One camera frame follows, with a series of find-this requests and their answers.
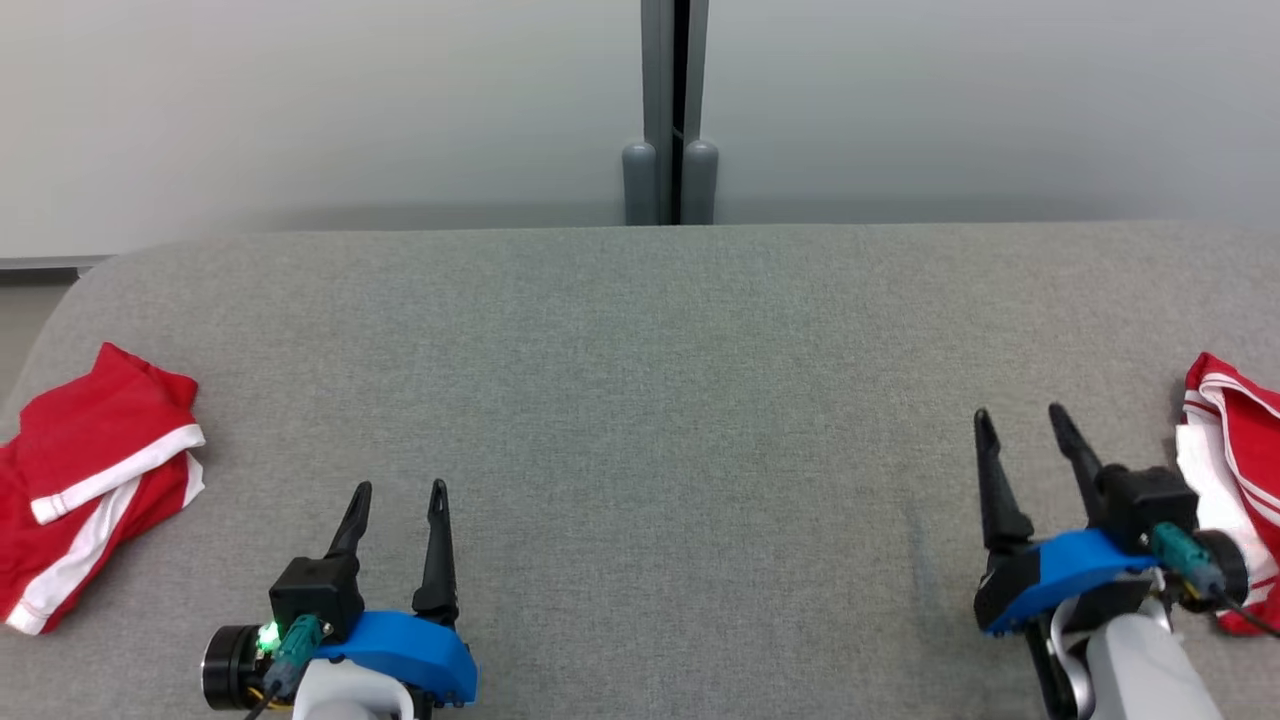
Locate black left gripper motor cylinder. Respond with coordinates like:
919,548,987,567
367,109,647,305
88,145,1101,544
202,622,276,713

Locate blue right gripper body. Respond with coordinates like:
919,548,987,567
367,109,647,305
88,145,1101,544
975,528,1166,636

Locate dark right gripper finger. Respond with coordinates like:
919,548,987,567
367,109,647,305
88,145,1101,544
1048,403,1111,526
975,408,1036,553

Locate grey partition post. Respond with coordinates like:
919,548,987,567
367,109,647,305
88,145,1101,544
682,0,719,225
622,0,676,227

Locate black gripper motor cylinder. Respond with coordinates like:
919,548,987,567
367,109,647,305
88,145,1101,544
1175,528,1251,613
202,622,276,713

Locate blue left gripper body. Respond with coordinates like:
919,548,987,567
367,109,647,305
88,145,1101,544
315,610,479,706

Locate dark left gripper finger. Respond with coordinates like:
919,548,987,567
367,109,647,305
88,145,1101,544
325,483,373,559
412,480,459,626

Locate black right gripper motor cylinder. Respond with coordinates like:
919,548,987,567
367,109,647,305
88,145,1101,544
1175,528,1251,613

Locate red and white jersey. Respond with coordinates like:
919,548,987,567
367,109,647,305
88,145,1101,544
1175,352,1280,637

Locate red shorts with white stripe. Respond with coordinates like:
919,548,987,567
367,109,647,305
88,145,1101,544
0,342,208,637

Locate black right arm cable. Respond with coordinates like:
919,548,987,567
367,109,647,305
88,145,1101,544
1150,522,1280,638

